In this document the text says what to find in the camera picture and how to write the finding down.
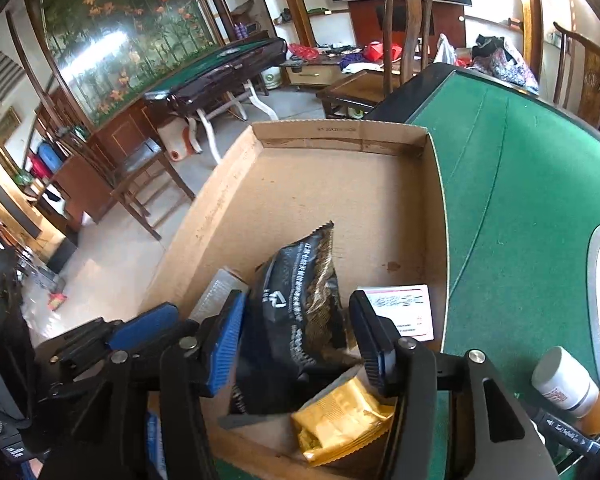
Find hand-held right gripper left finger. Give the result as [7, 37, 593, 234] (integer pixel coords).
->
[40, 290, 248, 480]

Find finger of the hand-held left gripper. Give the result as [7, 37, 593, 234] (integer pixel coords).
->
[35, 317, 112, 363]
[105, 302, 181, 357]

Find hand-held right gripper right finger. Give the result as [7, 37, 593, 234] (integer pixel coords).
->
[349, 290, 558, 480]

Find black snack packet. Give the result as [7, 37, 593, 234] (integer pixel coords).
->
[228, 221, 361, 416]

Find cardboard box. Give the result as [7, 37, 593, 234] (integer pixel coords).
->
[140, 120, 451, 480]

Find white bottle with red print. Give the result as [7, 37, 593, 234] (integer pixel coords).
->
[531, 346, 600, 418]

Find black marker with pink cap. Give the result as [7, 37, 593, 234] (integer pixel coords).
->
[522, 402, 600, 456]

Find white box with red border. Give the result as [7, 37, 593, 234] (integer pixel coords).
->
[356, 284, 435, 342]

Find white plastic pack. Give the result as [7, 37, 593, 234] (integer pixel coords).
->
[187, 267, 251, 326]

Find yellow snack packet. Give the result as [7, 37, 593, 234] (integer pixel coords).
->
[291, 377, 396, 463]

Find brown wooden chair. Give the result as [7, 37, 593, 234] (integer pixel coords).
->
[62, 125, 196, 241]

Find blue bin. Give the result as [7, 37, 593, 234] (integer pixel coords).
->
[36, 141, 63, 173]

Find white orange jug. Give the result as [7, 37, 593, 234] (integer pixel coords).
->
[157, 115, 203, 161]

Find wooden sideboard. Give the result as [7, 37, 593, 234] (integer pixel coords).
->
[87, 100, 171, 221]

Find framed picture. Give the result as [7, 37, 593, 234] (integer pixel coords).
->
[0, 107, 23, 133]

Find wooden coffee table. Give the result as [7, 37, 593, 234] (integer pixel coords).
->
[316, 67, 411, 120]

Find dark mahjong table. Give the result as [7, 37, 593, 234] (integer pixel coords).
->
[145, 37, 288, 166]

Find low wooden cabinet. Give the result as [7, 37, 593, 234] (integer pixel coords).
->
[282, 52, 361, 92]

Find red plastic bag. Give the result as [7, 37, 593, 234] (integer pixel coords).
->
[362, 40, 403, 63]
[287, 43, 321, 61]

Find white plastic bag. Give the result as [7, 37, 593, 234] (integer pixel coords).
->
[432, 33, 458, 66]

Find flower mural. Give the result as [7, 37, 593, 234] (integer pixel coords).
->
[25, 0, 231, 126]

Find pile of clothes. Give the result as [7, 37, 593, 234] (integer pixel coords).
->
[467, 35, 540, 95]

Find tall-back wooden chair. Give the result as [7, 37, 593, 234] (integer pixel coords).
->
[377, 0, 440, 96]

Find carved wooden chair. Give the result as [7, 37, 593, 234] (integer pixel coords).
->
[552, 21, 600, 128]

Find wall shelf unit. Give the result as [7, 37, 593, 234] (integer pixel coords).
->
[250, 0, 351, 51]

